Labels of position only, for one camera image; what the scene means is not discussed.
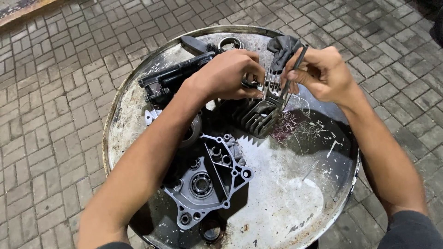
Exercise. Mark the person's left hand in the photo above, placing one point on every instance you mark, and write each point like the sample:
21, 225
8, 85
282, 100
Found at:
221, 76

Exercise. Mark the thin dark metal pick tool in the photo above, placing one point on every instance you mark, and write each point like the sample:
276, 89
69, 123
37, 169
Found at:
300, 58

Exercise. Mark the finned metal cylinder head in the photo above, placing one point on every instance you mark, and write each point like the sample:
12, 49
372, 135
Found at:
258, 117

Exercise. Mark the grey crankcase cover with bearing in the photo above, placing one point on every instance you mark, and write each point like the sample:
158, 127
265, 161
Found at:
204, 186

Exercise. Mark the dark grey rag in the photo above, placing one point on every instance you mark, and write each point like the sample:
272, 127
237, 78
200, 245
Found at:
282, 46

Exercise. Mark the person's right hand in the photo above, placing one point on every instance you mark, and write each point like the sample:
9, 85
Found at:
325, 76

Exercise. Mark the black engine casing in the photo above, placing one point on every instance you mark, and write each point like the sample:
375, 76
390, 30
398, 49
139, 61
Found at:
169, 81

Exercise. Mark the silver round engine part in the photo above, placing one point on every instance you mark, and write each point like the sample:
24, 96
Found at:
193, 129

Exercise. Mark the black rounded object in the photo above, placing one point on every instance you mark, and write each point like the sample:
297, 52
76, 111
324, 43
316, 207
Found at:
437, 31

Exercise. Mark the concrete curb with yellow edge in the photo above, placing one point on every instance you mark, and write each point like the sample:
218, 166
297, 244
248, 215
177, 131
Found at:
20, 8

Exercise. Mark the white worn metal drum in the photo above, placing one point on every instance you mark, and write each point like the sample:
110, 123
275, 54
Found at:
294, 186

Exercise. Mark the rusty round drum cap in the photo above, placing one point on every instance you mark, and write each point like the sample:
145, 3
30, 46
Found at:
211, 231

